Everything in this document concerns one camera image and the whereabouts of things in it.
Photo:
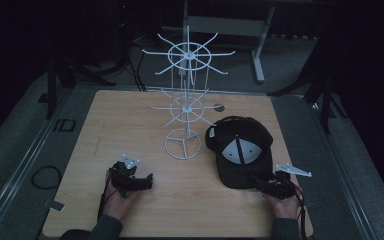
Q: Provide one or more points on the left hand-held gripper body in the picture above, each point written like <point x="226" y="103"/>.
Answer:
<point x="123" y="176"/>

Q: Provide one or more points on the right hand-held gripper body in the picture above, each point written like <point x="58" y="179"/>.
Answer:
<point x="285" y="186"/>

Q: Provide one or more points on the grey round table grommet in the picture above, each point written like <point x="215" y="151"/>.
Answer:
<point x="218" y="107"/>

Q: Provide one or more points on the black baseball cap grey panels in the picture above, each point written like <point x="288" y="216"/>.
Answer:
<point x="246" y="173"/>

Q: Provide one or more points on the grey tape strip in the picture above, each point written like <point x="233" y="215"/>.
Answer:
<point x="56" y="205"/>

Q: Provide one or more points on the black metal stand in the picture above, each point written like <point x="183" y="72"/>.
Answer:
<point x="51" y="86"/>
<point x="325" y="100"/>

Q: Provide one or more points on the person's right hand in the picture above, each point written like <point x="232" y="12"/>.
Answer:
<point x="285" y="208"/>

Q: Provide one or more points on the white metal desk frame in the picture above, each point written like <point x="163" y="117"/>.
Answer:
<point x="258" y="50"/>

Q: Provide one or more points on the person's left hand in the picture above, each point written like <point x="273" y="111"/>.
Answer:
<point x="120" y="205"/>

